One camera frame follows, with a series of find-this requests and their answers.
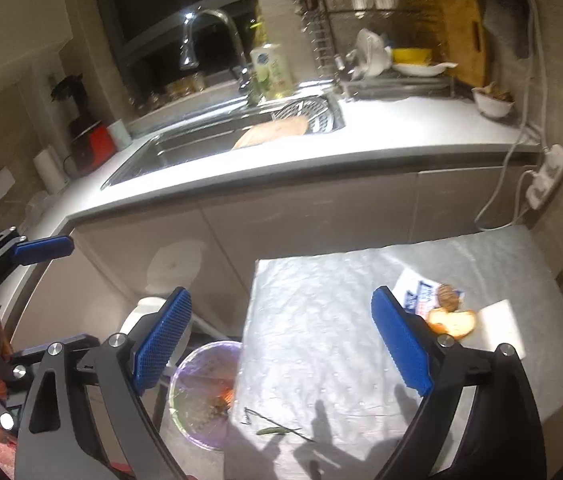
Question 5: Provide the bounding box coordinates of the metal sink strainer basket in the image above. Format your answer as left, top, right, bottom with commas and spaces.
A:
272, 97, 337, 133

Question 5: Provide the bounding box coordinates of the wooden cutting board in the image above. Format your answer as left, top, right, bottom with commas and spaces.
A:
406, 0, 487, 88

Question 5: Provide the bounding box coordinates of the white overturned bowl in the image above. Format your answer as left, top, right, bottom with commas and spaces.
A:
354, 27, 393, 78

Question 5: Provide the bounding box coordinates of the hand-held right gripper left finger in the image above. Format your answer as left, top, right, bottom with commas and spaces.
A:
14, 286, 193, 480

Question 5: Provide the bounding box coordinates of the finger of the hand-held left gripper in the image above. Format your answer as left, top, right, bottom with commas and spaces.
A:
0, 226, 75, 283
0, 332, 102, 433

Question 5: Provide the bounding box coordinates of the stainless steel sink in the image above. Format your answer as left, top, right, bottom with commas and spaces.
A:
102, 92, 347, 191

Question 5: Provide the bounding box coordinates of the chrome kitchen faucet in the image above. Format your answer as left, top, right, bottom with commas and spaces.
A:
179, 8, 252, 92

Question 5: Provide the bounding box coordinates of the white power strip cable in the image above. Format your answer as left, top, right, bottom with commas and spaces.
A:
514, 0, 555, 153

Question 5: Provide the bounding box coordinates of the brown round nut shell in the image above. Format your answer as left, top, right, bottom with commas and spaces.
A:
436, 283, 462, 309

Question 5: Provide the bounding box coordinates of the white power strip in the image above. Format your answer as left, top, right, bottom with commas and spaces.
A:
525, 144, 563, 209

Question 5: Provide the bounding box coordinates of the white paper towel roll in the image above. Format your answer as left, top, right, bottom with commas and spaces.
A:
32, 147, 68, 195

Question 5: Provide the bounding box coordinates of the white hanging cable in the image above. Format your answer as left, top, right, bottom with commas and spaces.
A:
474, 142, 535, 233

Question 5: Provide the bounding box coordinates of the red and black blender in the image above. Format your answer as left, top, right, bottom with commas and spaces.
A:
50, 74, 116, 171

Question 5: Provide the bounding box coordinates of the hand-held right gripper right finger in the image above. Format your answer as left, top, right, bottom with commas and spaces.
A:
370, 285, 547, 480

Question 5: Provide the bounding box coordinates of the dish soap bottle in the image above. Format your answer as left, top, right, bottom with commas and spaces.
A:
249, 42, 295, 101

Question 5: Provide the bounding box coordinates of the bread crust piece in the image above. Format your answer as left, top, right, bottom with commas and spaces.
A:
426, 307, 477, 338

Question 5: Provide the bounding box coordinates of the pale cup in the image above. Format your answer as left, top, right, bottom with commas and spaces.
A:
106, 119, 132, 151

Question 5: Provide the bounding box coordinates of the beige oval dish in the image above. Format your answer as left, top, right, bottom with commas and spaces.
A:
232, 116, 309, 150

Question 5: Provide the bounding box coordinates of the yellow bowl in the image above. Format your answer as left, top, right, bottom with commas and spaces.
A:
391, 47, 435, 65

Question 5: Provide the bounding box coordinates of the white bowl with scraps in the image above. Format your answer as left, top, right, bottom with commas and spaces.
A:
471, 82, 516, 118

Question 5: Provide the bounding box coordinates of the trash bin with purple bag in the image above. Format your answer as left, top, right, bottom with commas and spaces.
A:
168, 340, 243, 453

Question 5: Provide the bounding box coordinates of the metal dish rack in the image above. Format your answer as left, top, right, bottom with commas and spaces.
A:
291, 0, 457, 101

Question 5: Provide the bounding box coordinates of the blue and white sachet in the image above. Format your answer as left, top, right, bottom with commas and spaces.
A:
391, 267, 465, 318

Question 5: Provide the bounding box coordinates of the thin green stem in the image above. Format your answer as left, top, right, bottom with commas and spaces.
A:
244, 406, 315, 442

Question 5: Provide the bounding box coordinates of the white shallow plate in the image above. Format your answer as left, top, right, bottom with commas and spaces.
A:
391, 60, 459, 77

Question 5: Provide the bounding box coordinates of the white foam block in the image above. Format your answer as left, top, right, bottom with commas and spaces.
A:
475, 299, 527, 361

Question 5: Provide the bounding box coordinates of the grey dimpled table mat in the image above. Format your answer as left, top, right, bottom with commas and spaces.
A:
222, 224, 563, 480

